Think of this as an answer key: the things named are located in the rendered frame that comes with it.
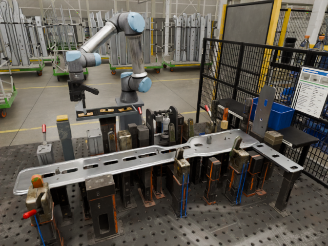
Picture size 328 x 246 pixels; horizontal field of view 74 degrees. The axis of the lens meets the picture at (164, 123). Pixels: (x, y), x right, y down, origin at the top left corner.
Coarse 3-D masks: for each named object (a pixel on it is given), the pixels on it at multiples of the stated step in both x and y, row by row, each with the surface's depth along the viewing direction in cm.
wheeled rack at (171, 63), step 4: (216, 24) 823; (216, 28) 828; (164, 56) 893; (164, 60) 877; (172, 60) 883; (164, 64) 901; (168, 64) 834; (172, 64) 828; (176, 64) 830; (180, 64) 834; (184, 64) 839; (188, 64) 845; (192, 64) 851; (196, 64) 857; (200, 64) 863; (172, 68) 837; (208, 68) 893
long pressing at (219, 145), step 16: (192, 144) 134; (208, 144) 135; (224, 144) 135; (240, 144) 136; (80, 160) 116; (96, 160) 117; (112, 160) 117; (144, 160) 118; (160, 160) 118; (64, 176) 104; (80, 176) 104; (96, 176) 105; (16, 192) 94
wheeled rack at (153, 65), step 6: (156, 24) 815; (162, 24) 734; (156, 30) 766; (162, 30) 741; (156, 36) 832; (162, 36) 749; (156, 42) 842; (162, 42) 758; (108, 48) 805; (156, 48) 851; (162, 48) 766; (108, 54) 813; (156, 54) 858; (162, 54) 775; (156, 60) 869; (162, 60) 783; (114, 66) 758; (120, 66) 762; (126, 66) 765; (144, 66) 776; (150, 66) 780; (156, 66) 785; (162, 66) 791; (114, 72) 762
